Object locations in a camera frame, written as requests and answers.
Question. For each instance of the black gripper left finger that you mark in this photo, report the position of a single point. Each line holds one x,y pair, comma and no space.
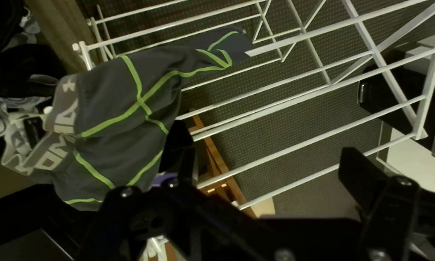
179,159

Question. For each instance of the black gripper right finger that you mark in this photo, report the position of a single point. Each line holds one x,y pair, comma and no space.
401,217

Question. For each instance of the grey green-striped cycling shorts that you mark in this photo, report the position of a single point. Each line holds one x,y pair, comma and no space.
117,120

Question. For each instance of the black bin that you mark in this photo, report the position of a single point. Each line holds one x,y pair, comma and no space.
386,95

